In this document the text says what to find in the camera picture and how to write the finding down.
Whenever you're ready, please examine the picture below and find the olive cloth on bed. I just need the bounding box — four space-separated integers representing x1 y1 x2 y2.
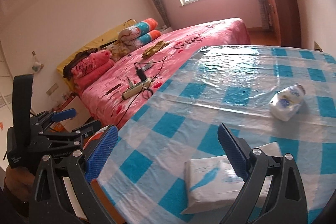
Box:
142 40 169 59

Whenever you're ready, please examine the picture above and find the brown wooden cabinet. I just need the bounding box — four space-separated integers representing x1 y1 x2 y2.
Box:
265 0 302 48

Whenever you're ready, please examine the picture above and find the person left hand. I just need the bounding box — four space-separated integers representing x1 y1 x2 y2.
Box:
5 166 35 202

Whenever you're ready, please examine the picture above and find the white feather tissue pack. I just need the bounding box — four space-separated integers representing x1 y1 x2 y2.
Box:
180 141 283 215

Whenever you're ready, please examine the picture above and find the black phone on bed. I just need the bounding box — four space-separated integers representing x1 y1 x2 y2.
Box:
105 84 121 96

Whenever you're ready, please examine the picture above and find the white crushed bottle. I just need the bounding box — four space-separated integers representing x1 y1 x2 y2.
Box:
269 84 306 122

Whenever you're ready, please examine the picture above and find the pink floral bed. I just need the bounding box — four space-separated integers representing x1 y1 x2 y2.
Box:
80 18 251 128

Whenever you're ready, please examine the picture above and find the yellow headboard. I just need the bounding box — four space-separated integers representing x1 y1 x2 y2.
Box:
56 19 137 93

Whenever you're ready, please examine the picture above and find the black power adapter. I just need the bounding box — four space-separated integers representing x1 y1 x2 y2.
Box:
135 67 147 82

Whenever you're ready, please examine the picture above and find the white power strip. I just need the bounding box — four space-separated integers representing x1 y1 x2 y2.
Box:
122 77 151 100

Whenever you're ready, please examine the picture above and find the blue checkered tablecloth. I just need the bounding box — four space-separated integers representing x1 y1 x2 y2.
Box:
98 46 335 223

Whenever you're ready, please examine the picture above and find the pink love you blanket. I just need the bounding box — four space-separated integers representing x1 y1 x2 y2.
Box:
71 50 114 90

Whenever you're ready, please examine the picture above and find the rolled floral quilt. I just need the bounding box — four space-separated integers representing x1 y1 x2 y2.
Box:
118 18 161 51

